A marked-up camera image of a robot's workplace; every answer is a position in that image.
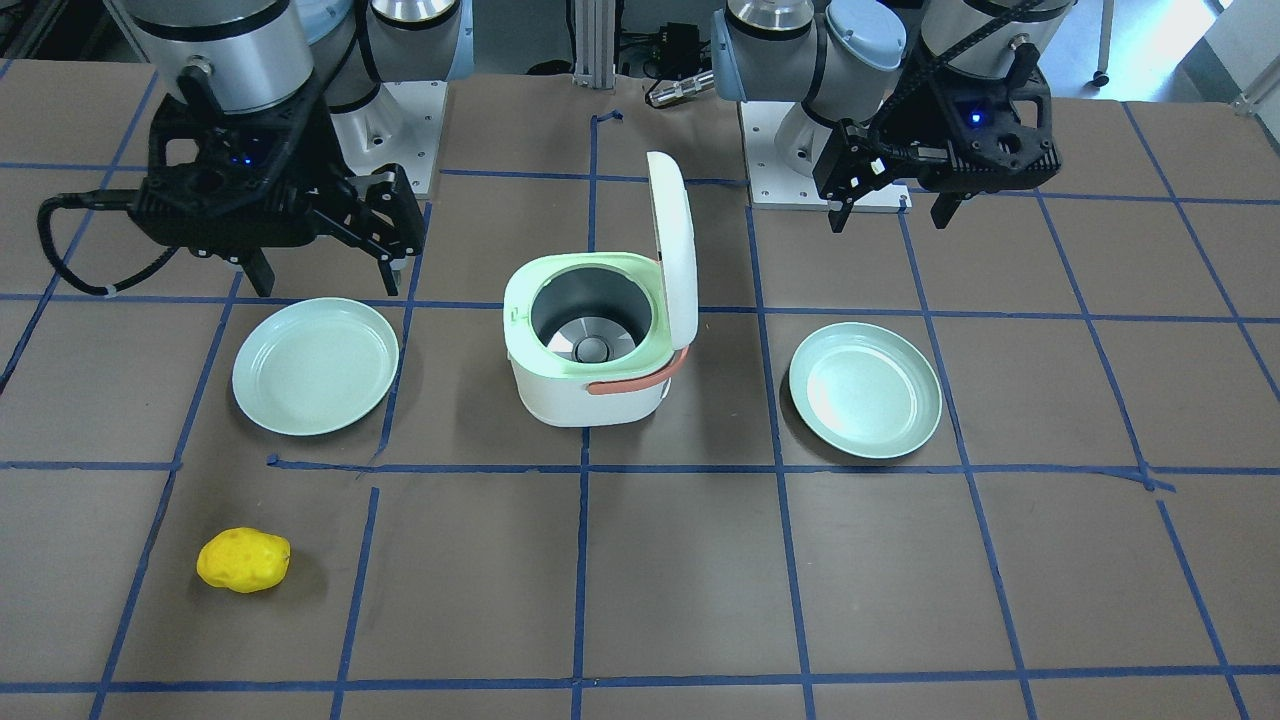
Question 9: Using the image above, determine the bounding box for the white rice cooker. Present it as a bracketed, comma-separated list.
[502, 151, 699, 428]

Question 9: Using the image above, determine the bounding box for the far mint green plate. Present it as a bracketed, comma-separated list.
[230, 297, 401, 437]

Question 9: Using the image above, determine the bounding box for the mint green plate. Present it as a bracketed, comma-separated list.
[230, 297, 401, 437]
[788, 322, 943, 460]

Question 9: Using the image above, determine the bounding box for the near mint green plate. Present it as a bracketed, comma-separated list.
[788, 322, 943, 460]

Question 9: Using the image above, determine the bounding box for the yellow lemon toy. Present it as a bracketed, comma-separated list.
[195, 527, 292, 594]

